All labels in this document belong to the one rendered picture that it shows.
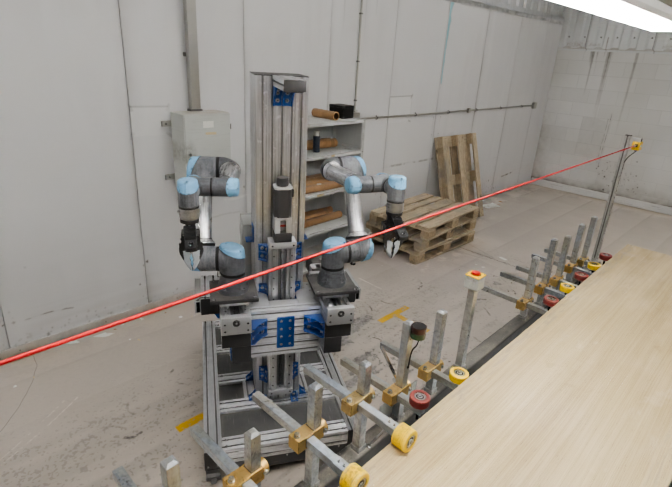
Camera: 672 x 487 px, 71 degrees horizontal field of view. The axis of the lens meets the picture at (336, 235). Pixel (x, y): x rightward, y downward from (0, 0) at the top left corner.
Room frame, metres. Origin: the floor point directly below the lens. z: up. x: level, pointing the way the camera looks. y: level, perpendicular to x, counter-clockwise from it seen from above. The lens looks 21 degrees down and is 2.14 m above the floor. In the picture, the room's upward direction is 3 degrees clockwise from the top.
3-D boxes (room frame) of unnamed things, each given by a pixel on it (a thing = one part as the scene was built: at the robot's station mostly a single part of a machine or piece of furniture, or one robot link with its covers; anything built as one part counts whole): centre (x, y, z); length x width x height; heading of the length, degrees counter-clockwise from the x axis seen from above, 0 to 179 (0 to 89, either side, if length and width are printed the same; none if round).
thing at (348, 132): (4.51, 0.24, 0.78); 0.90 x 0.45 x 1.55; 136
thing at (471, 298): (1.98, -0.66, 0.93); 0.05 x 0.04 x 0.45; 137
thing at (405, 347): (1.61, -0.31, 0.93); 0.03 x 0.03 x 0.48; 47
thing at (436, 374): (1.80, -0.41, 0.83); 0.43 x 0.03 x 0.04; 47
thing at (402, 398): (1.64, -0.22, 0.84); 0.43 x 0.03 x 0.04; 47
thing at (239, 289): (2.04, 0.48, 1.09); 0.15 x 0.15 x 0.10
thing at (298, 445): (1.23, 0.05, 0.95); 0.13 x 0.06 x 0.05; 137
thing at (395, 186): (1.93, -0.24, 1.62); 0.09 x 0.08 x 0.11; 23
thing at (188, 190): (1.70, 0.56, 1.62); 0.09 x 0.08 x 0.11; 9
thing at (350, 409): (1.41, -0.12, 0.95); 0.13 x 0.06 x 0.05; 137
